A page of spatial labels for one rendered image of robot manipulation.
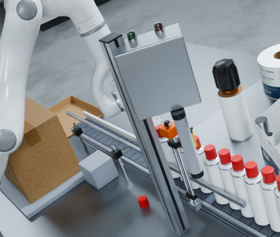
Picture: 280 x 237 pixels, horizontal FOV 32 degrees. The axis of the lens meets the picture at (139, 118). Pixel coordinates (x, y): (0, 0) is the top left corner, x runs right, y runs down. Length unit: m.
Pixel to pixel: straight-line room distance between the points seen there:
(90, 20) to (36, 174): 0.67
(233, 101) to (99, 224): 0.62
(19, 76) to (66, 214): 0.58
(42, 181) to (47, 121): 0.24
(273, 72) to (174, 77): 0.76
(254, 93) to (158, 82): 0.88
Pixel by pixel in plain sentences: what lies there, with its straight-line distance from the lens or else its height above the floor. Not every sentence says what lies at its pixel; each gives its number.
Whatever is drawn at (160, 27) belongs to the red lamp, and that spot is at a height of 1.49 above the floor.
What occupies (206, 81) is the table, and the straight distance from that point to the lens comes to 2.32.
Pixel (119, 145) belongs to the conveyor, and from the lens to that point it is 1.96.
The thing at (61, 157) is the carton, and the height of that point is 0.95.
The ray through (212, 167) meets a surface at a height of 1.03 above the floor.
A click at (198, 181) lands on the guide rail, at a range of 1.50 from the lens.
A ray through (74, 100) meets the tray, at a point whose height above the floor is 0.84.
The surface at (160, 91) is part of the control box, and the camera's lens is 1.20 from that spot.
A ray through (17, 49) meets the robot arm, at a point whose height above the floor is 1.48.
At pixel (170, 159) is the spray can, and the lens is 1.62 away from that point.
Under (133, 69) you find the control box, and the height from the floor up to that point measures 1.43.
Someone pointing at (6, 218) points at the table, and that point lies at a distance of 1.96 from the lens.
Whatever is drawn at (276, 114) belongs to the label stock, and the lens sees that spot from 1.60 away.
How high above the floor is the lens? 1.89
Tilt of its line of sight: 29 degrees down
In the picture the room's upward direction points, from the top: 20 degrees counter-clockwise
